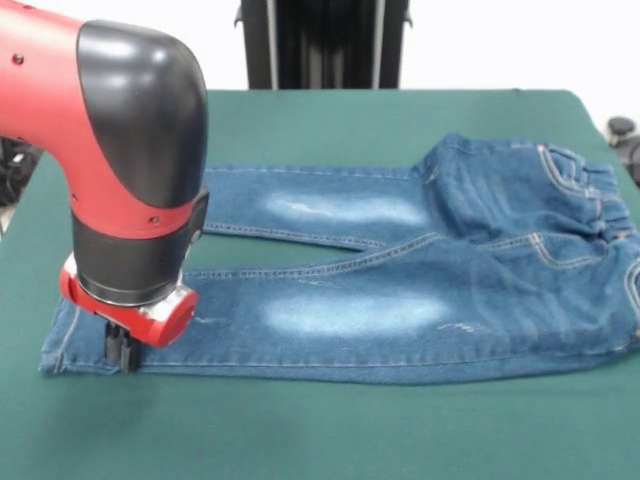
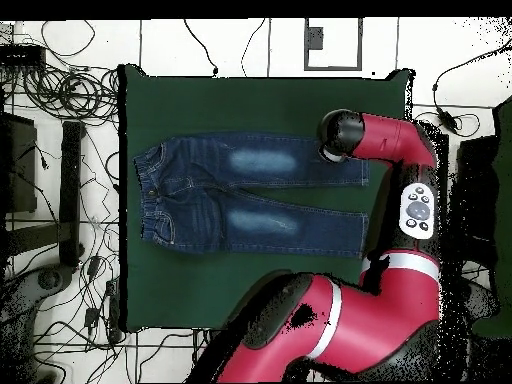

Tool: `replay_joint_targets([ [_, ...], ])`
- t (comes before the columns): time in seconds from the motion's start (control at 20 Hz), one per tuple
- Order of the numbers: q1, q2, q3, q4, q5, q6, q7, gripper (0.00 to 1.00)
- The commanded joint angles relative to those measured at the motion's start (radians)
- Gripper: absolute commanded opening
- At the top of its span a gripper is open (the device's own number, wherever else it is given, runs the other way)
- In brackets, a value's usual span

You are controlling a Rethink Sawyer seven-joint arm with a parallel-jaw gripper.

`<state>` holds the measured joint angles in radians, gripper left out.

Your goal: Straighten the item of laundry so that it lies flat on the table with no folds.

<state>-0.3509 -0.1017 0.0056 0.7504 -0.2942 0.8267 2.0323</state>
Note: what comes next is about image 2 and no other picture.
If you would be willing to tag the blue denim jeans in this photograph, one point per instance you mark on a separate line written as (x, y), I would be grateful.
(200, 208)

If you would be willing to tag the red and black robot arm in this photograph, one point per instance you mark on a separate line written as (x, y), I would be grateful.
(380, 320)

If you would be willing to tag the flat black electronics box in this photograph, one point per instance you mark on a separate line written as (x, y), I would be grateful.
(22, 56)

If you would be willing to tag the dark green table cloth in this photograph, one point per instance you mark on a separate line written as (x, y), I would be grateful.
(260, 104)

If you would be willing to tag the small black plug adapter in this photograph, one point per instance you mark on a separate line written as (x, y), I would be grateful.
(94, 266)
(91, 316)

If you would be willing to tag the small grey box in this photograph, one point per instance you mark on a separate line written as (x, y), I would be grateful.
(314, 38)

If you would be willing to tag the black stand bar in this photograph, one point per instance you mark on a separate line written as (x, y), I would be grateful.
(72, 180)

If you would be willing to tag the black power adapter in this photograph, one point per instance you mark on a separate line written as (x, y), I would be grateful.
(447, 120)

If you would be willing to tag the black wheeled stand base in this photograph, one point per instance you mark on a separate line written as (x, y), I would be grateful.
(48, 278)

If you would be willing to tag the large black box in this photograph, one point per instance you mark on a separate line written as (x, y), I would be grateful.
(20, 168)
(476, 188)

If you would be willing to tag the hanging dark green cloth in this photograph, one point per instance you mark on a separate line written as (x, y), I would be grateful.
(503, 240)

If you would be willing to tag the grey rectangular frame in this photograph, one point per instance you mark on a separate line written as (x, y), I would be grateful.
(332, 68)

